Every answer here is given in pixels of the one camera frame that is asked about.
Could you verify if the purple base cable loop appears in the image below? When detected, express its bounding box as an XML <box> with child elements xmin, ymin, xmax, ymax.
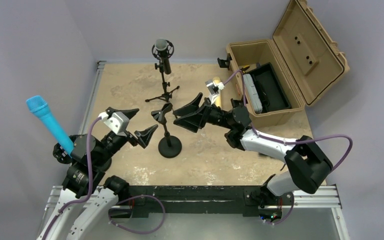
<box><xmin>108</xmin><ymin>193</ymin><xmax>167</xmax><ymax>235</ymax></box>

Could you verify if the round base mic stand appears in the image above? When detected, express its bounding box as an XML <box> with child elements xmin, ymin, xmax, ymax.
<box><xmin>151</xmin><ymin>103</ymin><xmax>182</xmax><ymax>159</ymax></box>

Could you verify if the cream microphone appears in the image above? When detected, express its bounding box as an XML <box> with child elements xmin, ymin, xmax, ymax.
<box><xmin>211</xmin><ymin>77</ymin><xmax>225</xmax><ymax>108</ymax></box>

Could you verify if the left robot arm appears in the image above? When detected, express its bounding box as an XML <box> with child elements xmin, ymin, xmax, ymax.
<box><xmin>35</xmin><ymin>107</ymin><xmax>158</xmax><ymax>240</ymax></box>

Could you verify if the grey device in case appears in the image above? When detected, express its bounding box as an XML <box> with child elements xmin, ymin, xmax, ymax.
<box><xmin>243</xmin><ymin>74</ymin><xmax>263</xmax><ymax>114</ymax></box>

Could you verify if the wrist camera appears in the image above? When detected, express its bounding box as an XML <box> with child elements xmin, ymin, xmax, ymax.
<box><xmin>98</xmin><ymin>111</ymin><xmax>130</xmax><ymax>136</ymax></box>
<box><xmin>205</xmin><ymin>78</ymin><xmax>225</xmax><ymax>106</ymax></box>

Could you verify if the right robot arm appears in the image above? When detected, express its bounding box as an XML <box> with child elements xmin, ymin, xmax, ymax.
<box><xmin>173</xmin><ymin>93</ymin><xmax>334</xmax><ymax>207</ymax></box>

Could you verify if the left round base stand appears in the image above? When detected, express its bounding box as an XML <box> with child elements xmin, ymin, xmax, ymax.
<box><xmin>52</xmin><ymin>134</ymin><xmax>112</xmax><ymax>172</ymax></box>

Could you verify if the black grey microphone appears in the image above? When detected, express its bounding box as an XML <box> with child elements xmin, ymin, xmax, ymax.
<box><xmin>154</xmin><ymin>38</ymin><xmax>172</xmax><ymax>75</ymax></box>

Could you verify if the black tripod mic stand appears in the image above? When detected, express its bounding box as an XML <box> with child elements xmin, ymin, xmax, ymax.
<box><xmin>144</xmin><ymin>40</ymin><xmax>180</xmax><ymax>103</ymax></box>

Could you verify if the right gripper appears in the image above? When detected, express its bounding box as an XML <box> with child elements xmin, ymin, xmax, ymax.
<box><xmin>173</xmin><ymin>92</ymin><xmax>235</xmax><ymax>132</ymax></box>

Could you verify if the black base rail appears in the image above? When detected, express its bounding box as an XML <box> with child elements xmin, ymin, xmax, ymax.
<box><xmin>114</xmin><ymin>185</ymin><xmax>281</xmax><ymax>218</ymax></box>

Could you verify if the blue microphone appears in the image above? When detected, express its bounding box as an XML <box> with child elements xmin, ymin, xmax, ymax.
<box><xmin>25</xmin><ymin>95</ymin><xmax>74</xmax><ymax>155</ymax></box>

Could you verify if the tan hard case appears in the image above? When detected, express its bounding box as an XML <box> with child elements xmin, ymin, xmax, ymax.
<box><xmin>226</xmin><ymin>0</ymin><xmax>350</xmax><ymax>129</ymax></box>

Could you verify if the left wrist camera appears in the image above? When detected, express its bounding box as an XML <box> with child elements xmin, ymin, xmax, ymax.
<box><xmin>98</xmin><ymin>111</ymin><xmax>130</xmax><ymax>136</ymax></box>

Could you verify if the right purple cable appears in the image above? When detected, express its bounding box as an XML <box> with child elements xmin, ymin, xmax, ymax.
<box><xmin>223</xmin><ymin>69</ymin><xmax>354</xmax><ymax>173</ymax></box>

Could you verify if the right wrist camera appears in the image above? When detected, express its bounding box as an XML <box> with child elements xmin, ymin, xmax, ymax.
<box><xmin>205</xmin><ymin>78</ymin><xmax>225</xmax><ymax>106</ymax></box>

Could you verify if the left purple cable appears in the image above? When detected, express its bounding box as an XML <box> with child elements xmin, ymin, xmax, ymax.
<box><xmin>41</xmin><ymin>115</ymin><xmax>108</xmax><ymax>240</ymax></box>

